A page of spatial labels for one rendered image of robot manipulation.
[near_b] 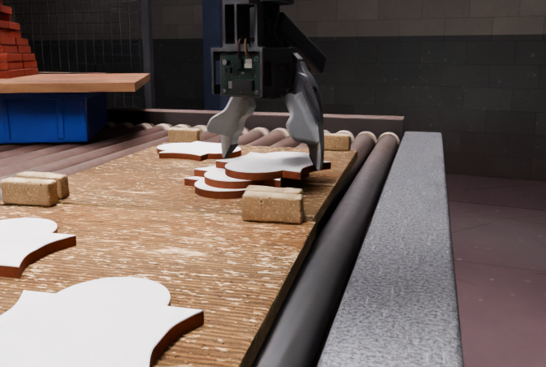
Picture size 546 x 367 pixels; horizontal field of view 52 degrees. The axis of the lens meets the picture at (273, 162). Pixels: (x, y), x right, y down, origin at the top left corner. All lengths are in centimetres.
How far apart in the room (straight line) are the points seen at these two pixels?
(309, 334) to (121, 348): 13
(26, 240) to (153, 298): 17
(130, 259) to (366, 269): 20
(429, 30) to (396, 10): 35
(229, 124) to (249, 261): 29
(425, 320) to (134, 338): 20
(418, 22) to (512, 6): 78
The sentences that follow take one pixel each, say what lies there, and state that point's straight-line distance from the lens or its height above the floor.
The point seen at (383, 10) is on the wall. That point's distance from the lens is 540.
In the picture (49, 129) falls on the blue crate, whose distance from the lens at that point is 117.
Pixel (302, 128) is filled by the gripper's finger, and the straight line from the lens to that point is 62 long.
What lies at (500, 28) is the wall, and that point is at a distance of 526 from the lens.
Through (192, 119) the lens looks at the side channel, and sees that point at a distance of 141.
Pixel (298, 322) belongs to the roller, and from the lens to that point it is 39.
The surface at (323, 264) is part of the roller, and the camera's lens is 48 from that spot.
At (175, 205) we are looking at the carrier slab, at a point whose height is 94.
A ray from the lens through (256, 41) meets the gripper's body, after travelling 61.
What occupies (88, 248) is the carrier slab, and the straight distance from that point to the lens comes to 49.
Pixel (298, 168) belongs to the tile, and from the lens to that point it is 64.
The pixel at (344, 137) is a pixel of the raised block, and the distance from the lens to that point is 92.
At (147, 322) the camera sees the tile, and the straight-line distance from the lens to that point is 33.
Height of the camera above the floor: 109
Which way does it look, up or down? 11 degrees down
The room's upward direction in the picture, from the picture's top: straight up
